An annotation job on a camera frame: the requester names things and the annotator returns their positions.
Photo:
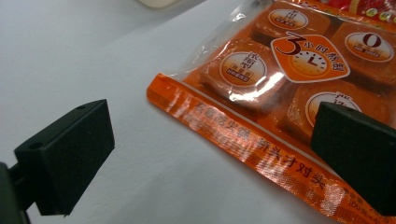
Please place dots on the white round object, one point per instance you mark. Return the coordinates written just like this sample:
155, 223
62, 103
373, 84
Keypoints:
158, 2

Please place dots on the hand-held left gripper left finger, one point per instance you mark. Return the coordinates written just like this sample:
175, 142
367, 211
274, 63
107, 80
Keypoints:
65, 161

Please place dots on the orange soup base packet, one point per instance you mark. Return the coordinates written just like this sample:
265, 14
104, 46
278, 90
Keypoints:
249, 90

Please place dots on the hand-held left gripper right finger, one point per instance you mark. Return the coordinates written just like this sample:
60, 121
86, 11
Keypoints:
358, 146

